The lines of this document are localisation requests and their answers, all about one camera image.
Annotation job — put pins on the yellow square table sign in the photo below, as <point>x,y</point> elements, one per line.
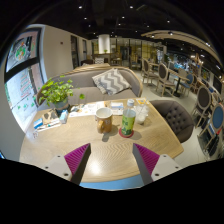
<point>140,101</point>

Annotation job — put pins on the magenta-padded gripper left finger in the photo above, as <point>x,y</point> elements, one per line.
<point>77,159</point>

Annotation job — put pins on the group of dining chairs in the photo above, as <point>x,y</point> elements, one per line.
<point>163,75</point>

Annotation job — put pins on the group of ceiling lights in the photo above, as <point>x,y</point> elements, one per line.
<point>80,6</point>

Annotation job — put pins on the white tube with teal cap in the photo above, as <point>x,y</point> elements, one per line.
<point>55,124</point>

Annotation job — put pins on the printed menu sheet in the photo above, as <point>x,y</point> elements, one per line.
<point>86,109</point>

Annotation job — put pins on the pill blister pack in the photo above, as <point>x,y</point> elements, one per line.
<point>35,134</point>

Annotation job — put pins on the grey tufted armchair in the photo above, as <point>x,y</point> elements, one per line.
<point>175,118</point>

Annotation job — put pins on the flat round red coaster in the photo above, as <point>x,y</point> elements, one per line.
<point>122,134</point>

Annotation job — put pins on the window with festive decals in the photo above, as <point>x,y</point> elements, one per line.
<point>23,80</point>

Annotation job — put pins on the grey white chevron cushion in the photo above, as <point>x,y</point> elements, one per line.
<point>111,81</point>

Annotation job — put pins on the white orange carton box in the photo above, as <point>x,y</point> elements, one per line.
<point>117,108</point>

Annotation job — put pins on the clear plastic cup with straw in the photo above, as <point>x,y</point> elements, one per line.
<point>141,115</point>

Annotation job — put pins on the light blue tissue pack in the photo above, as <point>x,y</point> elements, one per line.
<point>64,116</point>

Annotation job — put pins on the clear bottle with green label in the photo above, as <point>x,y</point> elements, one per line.
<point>128,121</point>

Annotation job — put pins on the mustard yellow ceramic mug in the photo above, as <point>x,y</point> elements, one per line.
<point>104,121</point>

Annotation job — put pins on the green potted plant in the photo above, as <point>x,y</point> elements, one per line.
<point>56,91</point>

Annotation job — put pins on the curved grey sofa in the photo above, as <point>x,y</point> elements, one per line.
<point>83,83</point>

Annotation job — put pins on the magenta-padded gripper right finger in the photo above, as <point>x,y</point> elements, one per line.
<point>146,159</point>

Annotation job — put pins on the white ointment tube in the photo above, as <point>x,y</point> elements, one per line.
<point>43,127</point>

